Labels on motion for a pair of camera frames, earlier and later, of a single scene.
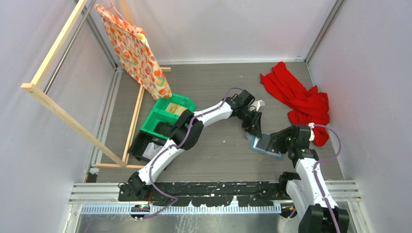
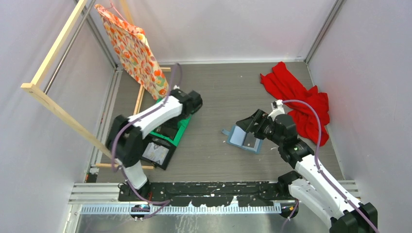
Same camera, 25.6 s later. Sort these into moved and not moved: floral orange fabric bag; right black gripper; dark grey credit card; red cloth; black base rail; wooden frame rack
Moved: right black gripper; dark grey credit card
Not moved: red cloth; wooden frame rack; black base rail; floral orange fabric bag
